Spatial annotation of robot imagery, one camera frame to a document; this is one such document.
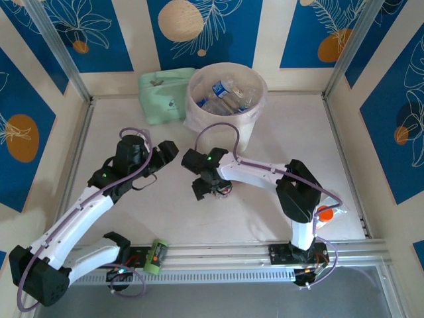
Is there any clear crushed plastic bottle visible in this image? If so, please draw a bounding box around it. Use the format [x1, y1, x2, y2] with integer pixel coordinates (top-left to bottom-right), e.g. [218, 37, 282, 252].
[201, 99, 235, 116]

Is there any slim clear bottle white label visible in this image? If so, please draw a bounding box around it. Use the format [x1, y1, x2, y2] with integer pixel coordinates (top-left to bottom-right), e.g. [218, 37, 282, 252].
[231, 79, 259, 107]

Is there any cream plastic bin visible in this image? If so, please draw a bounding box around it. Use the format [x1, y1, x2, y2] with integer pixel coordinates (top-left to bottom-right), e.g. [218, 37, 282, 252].
[185, 62, 268, 155]

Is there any mint green zip pouch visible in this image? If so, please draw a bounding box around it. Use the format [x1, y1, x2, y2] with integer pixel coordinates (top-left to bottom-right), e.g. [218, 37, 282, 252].
[138, 68, 197, 126]

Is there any green can black label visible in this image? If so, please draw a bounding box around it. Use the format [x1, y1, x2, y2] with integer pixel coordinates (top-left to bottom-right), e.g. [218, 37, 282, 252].
[142, 238, 169, 275]

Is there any orange capped bottle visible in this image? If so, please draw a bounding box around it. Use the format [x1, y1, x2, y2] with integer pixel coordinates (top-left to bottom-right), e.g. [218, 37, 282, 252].
[313, 197, 348, 231]

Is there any grey metal panel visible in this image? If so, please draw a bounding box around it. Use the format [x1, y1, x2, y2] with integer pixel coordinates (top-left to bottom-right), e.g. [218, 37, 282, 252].
[32, 283, 394, 318]

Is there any left base wiring connector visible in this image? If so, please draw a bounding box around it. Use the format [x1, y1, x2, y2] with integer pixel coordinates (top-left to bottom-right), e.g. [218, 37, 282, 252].
[105, 263, 136, 282]

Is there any base wiring connector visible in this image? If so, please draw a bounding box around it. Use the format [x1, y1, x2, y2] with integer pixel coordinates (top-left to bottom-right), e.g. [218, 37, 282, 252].
[105, 263, 136, 282]
[293, 253, 334, 289]

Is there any right base wiring connector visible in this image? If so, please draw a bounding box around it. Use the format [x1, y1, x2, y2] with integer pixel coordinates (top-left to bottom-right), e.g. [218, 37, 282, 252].
[293, 253, 334, 289]

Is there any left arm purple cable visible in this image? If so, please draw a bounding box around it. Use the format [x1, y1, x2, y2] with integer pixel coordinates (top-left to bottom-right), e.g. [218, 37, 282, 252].
[16, 127, 156, 312]

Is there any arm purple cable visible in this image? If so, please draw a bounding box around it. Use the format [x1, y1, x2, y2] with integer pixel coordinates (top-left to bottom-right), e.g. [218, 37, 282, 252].
[194, 122, 344, 289]
[16, 127, 156, 312]

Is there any left black camera cable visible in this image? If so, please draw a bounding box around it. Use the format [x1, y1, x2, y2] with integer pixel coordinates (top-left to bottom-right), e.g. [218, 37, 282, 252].
[131, 174, 159, 192]

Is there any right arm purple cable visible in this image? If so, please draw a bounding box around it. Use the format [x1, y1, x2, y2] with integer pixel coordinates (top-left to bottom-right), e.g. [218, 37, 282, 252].
[194, 122, 344, 289]

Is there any aluminium side rail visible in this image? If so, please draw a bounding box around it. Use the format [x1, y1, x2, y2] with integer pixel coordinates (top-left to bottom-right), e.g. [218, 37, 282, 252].
[48, 97, 97, 248]
[323, 94, 374, 240]

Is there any aluminium mounting rail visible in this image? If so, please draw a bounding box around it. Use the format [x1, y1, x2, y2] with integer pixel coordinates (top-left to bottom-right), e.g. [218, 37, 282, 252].
[28, 238, 389, 274]

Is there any grey slotted cable duct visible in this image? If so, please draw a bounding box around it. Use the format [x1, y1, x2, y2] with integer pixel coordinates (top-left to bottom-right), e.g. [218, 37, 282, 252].
[69, 268, 297, 286]

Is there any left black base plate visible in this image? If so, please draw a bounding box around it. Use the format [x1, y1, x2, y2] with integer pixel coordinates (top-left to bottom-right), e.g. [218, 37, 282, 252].
[127, 245, 166, 269]

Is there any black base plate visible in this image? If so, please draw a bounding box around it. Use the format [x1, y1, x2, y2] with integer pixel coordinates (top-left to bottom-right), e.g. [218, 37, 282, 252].
[127, 245, 166, 269]
[268, 243, 329, 266]

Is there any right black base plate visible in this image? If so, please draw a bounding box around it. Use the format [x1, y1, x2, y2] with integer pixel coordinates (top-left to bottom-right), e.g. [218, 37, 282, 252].
[268, 243, 329, 266]

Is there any aluminium frame post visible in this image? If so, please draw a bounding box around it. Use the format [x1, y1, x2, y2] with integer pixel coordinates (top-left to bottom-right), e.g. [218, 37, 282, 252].
[25, 0, 93, 103]
[323, 0, 378, 97]

